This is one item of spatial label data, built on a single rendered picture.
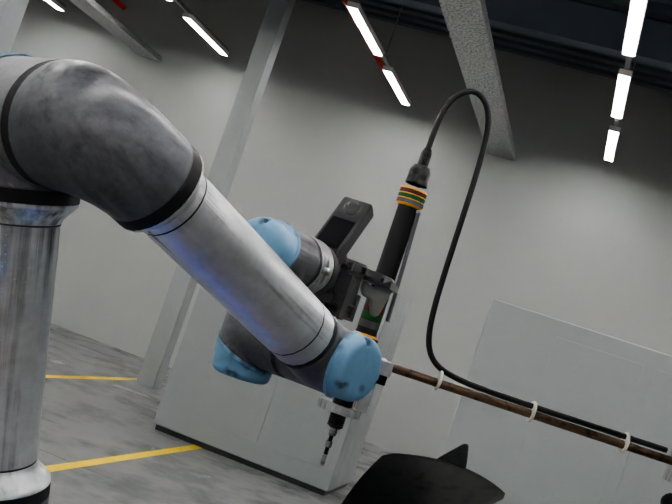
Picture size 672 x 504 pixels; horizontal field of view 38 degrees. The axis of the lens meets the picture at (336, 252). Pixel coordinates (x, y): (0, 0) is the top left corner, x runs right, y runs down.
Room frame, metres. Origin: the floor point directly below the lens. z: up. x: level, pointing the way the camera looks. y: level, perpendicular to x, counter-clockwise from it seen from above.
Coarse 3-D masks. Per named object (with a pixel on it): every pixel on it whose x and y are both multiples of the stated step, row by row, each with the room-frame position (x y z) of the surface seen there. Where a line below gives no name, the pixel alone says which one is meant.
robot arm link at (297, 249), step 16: (256, 224) 1.12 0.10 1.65; (272, 224) 1.12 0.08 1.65; (288, 224) 1.15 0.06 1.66; (272, 240) 1.11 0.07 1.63; (288, 240) 1.12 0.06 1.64; (304, 240) 1.16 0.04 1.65; (288, 256) 1.12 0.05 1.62; (304, 256) 1.15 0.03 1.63; (320, 256) 1.20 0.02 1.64; (304, 272) 1.17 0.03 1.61
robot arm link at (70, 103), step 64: (64, 64) 0.81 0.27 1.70; (64, 128) 0.78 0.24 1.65; (128, 128) 0.79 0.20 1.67; (64, 192) 0.83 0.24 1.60; (128, 192) 0.81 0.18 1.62; (192, 192) 0.83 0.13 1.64; (192, 256) 0.88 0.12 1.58; (256, 256) 0.92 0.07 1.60; (256, 320) 0.96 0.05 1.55; (320, 320) 1.01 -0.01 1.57; (320, 384) 1.05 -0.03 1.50
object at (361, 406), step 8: (384, 368) 1.49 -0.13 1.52; (392, 368) 1.50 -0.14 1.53; (384, 376) 1.49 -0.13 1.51; (384, 384) 1.49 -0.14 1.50; (320, 400) 1.49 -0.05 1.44; (328, 400) 1.50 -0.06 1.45; (360, 400) 1.49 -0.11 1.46; (368, 400) 1.49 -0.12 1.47; (328, 408) 1.47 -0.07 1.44; (336, 408) 1.47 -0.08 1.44; (344, 408) 1.47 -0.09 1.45; (352, 408) 1.51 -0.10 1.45; (360, 408) 1.49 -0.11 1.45; (352, 416) 1.47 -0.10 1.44; (360, 416) 1.49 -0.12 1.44
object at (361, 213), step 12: (348, 204) 1.32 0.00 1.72; (360, 204) 1.33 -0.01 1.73; (336, 216) 1.32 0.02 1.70; (348, 216) 1.32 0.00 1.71; (360, 216) 1.31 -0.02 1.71; (372, 216) 1.34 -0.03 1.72; (324, 228) 1.31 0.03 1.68; (336, 228) 1.30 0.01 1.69; (348, 228) 1.30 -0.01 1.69; (360, 228) 1.31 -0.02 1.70; (324, 240) 1.29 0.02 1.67; (336, 240) 1.29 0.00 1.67; (348, 240) 1.29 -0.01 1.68; (336, 252) 1.28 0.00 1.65
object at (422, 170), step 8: (424, 152) 1.49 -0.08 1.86; (424, 160) 1.49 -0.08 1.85; (416, 168) 1.49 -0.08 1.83; (424, 168) 1.49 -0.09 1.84; (408, 176) 1.49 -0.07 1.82; (416, 176) 1.49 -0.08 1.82; (424, 176) 1.49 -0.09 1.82; (416, 184) 1.52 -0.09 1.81; (424, 184) 1.49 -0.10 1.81; (336, 400) 1.49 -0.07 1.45; (336, 416) 1.49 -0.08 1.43; (344, 416) 1.49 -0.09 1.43; (328, 424) 1.50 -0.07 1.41; (336, 424) 1.49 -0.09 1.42
